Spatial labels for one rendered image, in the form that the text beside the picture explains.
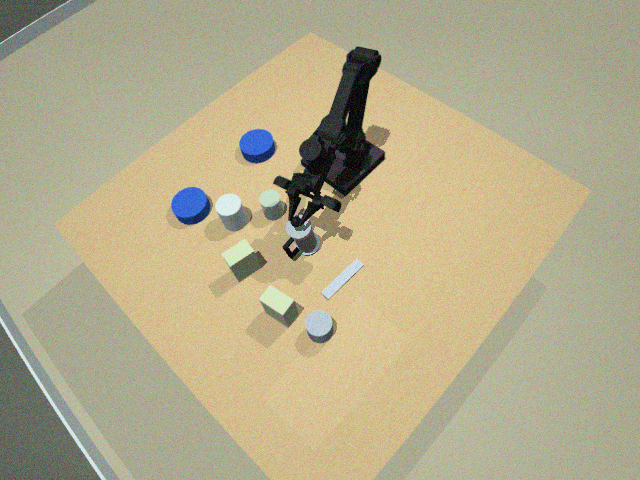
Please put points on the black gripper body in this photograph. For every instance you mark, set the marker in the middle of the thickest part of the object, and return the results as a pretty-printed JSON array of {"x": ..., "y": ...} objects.
[{"x": 325, "y": 200}]

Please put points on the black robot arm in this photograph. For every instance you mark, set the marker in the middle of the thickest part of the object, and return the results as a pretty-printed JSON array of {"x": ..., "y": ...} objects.
[{"x": 333, "y": 132}]

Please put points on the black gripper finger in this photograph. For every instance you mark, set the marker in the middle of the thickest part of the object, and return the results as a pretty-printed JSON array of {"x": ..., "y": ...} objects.
[
  {"x": 293, "y": 204},
  {"x": 310, "y": 210}
]

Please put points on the white cylinder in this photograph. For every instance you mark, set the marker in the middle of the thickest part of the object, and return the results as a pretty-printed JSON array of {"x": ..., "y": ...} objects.
[{"x": 231, "y": 212}]

